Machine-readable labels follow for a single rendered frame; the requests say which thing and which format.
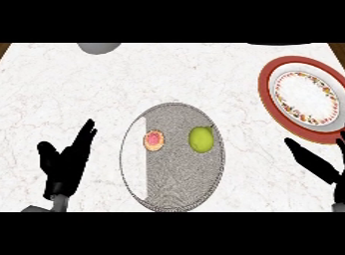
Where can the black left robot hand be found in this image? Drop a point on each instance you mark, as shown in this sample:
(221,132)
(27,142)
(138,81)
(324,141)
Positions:
(67,162)

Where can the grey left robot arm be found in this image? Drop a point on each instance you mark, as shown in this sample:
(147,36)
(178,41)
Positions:
(52,204)

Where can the grey oval woven placemat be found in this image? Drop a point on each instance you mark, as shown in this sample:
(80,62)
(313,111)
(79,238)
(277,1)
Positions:
(179,159)

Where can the red rimmed floral plate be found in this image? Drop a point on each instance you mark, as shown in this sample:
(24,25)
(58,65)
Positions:
(308,98)

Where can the green pear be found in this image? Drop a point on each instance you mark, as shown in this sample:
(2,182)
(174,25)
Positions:
(202,139)

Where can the pink frosted cupcake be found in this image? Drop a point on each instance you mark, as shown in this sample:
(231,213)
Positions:
(154,140)

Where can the grey round object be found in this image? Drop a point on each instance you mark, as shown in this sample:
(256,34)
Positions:
(98,48)

